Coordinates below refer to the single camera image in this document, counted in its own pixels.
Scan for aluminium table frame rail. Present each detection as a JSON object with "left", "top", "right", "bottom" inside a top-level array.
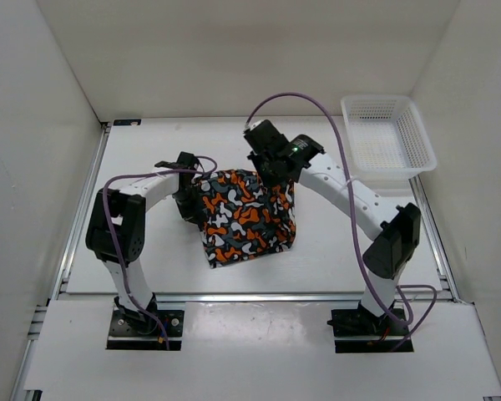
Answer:
[{"left": 8, "top": 119, "right": 501, "bottom": 401}]

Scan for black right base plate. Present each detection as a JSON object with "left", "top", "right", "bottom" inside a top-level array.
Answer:
[{"left": 327, "top": 308, "right": 414, "bottom": 354}]

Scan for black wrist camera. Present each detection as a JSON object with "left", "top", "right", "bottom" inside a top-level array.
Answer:
[
  {"left": 154, "top": 151, "right": 200, "bottom": 171},
  {"left": 244, "top": 119, "right": 288, "bottom": 157}
]

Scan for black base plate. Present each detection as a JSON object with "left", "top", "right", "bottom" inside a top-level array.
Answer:
[
  {"left": 327, "top": 308, "right": 414, "bottom": 354},
  {"left": 106, "top": 309, "right": 185, "bottom": 351}
]

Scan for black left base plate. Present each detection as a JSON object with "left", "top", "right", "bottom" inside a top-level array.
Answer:
[{"left": 106, "top": 309, "right": 185, "bottom": 351}]

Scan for orange camouflage shorts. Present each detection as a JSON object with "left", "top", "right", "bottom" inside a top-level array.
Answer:
[{"left": 195, "top": 169, "right": 296, "bottom": 269}]

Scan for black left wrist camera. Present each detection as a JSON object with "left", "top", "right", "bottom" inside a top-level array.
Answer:
[{"left": 154, "top": 151, "right": 200, "bottom": 171}]

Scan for white plastic basket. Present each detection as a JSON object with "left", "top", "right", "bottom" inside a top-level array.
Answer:
[{"left": 341, "top": 94, "right": 438, "bottom": 181}]

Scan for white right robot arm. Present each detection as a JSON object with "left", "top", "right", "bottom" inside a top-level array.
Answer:
[{"left": 244, "top": 129, "right": 421, "bottom": 334}]

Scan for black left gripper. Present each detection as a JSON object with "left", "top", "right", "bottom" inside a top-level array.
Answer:
[{"left": 171, "top": 185, "right": 206, "bottom": 226}]

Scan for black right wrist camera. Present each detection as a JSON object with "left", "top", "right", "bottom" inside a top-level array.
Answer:
[{"left": 244, "top": 119, "right": 288, "bottom": 157}]

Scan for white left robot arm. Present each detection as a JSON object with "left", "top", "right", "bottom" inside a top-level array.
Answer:
[{"left": 85, "top": 169, "right": 199, "bottom": 341}]

